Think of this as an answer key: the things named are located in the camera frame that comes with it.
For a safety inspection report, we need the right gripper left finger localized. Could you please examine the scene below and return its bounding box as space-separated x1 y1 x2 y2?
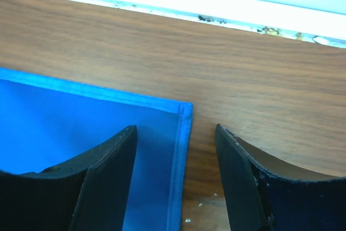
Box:
1 126 137 230

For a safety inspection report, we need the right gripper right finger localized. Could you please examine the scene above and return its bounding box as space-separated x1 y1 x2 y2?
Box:
215 124 345 230

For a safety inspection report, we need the blue cloth napkin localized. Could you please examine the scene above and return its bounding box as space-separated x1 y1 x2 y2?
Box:
1 68 193 230

